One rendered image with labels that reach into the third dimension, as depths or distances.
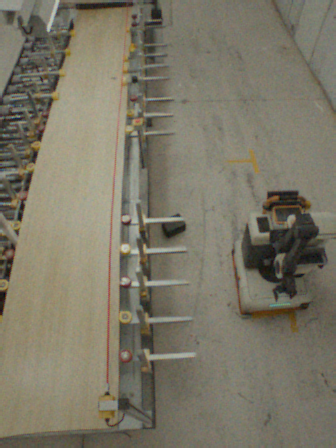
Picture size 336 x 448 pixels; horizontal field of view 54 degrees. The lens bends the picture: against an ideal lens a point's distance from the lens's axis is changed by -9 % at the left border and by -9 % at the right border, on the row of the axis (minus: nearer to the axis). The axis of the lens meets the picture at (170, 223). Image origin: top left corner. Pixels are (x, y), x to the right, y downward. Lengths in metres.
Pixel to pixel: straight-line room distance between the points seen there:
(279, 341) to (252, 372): 0.37
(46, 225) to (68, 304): 0.68
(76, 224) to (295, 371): 2.14
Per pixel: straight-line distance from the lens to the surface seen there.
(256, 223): 2.67
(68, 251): 2.52
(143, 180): 3.04
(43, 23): 1.68
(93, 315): 2.26
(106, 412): 1.34
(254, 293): 2.98
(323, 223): 2.11
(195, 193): 3.84
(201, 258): 3.39
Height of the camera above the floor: 2.97
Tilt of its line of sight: 56 degrees down
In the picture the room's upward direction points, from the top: 3 degrees counter-clockwise
